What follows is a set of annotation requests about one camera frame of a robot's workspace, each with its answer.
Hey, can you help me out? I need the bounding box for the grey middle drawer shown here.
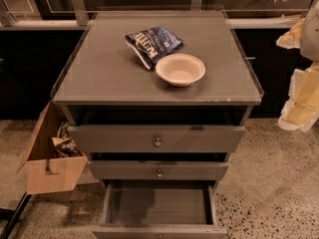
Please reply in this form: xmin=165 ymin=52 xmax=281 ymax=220
xmin=88 ymin=160 xmax=228 ymax=180

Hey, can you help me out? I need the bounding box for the cardboard box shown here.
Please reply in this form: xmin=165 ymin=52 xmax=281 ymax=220
xmin=17 ymin=102 xmax=88 ymax=194

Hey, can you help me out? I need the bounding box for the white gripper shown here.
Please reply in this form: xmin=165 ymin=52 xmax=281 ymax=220
xmin=276 ymin=1 xmax=319 ymax=131

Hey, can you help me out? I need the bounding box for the white paper bowl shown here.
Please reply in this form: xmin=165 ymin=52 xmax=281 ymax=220
xmin=156 ymin=54 xmax=205 ymax=87

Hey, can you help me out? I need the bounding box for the grey drawer cabinet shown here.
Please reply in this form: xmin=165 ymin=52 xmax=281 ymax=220
xmin=50 ymin=10 xmax=265 ymax=191

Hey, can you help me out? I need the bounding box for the brown snack bag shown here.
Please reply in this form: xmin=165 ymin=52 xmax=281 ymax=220
xmin=52 ymin=137 xmax=82 ymax=157

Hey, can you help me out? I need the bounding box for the green snack bag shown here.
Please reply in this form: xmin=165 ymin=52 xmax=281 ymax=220
xmin=57 ymin=120 xmax=70 ymax=138

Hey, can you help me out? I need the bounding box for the blue chip bag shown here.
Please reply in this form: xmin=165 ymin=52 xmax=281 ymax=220
xmin=124 ymin=26 xmax=183 ymax=70

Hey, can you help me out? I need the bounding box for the grey top drawer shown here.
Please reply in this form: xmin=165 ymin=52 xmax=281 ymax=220
xmin=69 ymin=124 xmax=245 ymax=152

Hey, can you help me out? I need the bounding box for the metal railing frame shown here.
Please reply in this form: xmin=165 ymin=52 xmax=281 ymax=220
xmin=0 ymin=0 xmax=318 ymax=29

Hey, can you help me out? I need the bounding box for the grey drawer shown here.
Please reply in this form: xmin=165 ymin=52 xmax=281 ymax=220
xmin=88 ymin=160 xmax=228 ymax=180
xmin=93 ymin=180 xmax=226 ymax=239
xmin=69 ymin=124 xmax=245 ymax=152

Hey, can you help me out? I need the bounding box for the black metal leg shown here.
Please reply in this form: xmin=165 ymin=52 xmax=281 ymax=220
xmin=0 ymin=192 xmax=31 ymax=239

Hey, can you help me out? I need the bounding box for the grey bottom drawer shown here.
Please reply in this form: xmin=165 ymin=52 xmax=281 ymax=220
xmin=93 ymin=180 xmax=226 ymax=239

